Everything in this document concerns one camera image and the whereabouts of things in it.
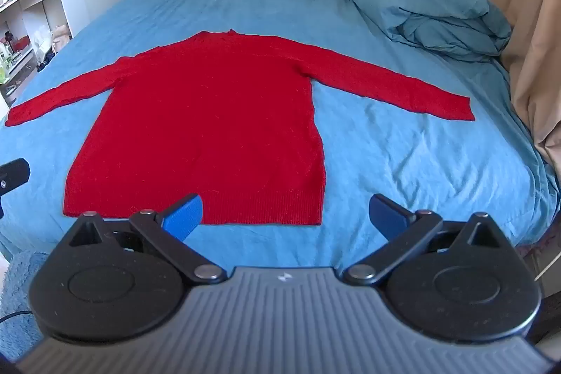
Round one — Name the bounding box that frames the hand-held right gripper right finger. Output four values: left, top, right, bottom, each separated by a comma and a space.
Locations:
342, 193, 514, 286

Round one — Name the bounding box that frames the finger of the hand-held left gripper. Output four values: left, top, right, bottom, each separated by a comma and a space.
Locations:
0, 158, 31, 221

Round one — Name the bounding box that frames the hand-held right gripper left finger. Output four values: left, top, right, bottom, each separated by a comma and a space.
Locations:
66, 193, 227, 284

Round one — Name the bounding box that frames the red knit sweater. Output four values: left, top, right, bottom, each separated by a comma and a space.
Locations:
5, 29, 476, 227

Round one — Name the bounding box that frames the blue fluffy rug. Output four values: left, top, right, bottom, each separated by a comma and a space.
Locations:
0, 250, 52, 357

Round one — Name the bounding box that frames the black cable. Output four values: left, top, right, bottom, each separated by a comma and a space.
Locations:
0, 310, 35, 324

